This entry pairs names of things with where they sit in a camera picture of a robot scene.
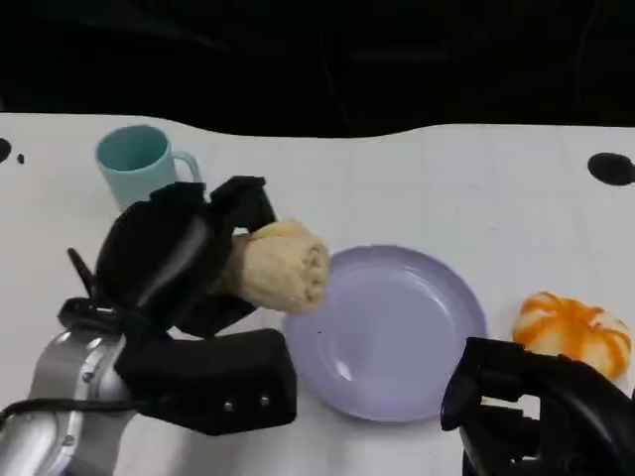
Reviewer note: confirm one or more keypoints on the lilac plate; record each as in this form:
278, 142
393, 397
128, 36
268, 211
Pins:
392, 342

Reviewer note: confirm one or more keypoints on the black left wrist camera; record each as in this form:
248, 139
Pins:
213, 377

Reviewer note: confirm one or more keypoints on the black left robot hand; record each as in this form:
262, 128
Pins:
149, 258

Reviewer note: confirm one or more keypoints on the orange and white bread roll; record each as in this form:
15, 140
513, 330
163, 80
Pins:
570, 327

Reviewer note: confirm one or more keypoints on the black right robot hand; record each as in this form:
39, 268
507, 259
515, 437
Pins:
585, 426

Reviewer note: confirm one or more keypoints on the pale green mug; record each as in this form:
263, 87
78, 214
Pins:
129, 181

